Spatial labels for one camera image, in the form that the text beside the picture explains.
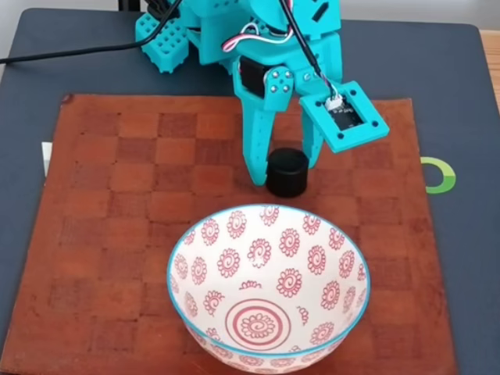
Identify black cylinder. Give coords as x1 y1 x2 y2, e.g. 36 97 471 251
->
266 148 310 198

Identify white bowl with red flowers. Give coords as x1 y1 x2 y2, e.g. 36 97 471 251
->
166 202 372 375

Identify brown leather checkered mat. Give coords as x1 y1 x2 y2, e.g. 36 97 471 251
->
0 92 460 375

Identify white and pink servo wires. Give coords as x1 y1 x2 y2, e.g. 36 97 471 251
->
221 23 294 52

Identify camera cable with white plug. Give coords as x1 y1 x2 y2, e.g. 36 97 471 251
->
277 0 345 111

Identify teal framed camera module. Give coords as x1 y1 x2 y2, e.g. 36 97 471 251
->
299 80 391 154

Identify green ring sticker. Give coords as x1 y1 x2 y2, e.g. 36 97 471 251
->
420 156 457 195

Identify black power cable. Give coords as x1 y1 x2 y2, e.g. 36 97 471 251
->
0 0 184 66

